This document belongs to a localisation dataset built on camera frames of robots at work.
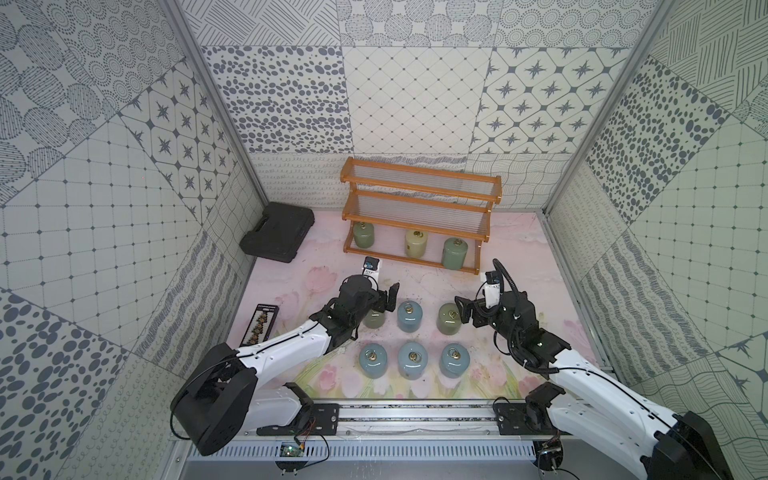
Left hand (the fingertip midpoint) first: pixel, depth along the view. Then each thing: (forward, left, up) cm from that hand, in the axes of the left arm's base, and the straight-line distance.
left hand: (393, 283), depth 82 cm
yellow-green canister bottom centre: (+21, -7, -7) cm, 23 cm away
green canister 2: (+16, -20, -6) cm, 27 cm away
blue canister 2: (-19, +5, -8) cm, 21 cm away
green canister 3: (-6, +5, -10) cm, 13 cm away
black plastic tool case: (+28, +43, -10) cm, 52 cm away
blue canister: (-6, -5, -9) cm, 12 cm away
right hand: (-2, -23, -4) cm, 23 cm away
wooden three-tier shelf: (+33, -8, -6) cm, 35 cm away
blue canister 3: (-19, -5, -7) cm, 21 cm away
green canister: (+25, +12, -7) cm, 28 cm away
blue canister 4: (-18, -17, -8) cm, 26 cm away
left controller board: (-37, +24, -17) cm, 47 cm away
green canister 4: (-7, -16, -8) cm, 19 cm away
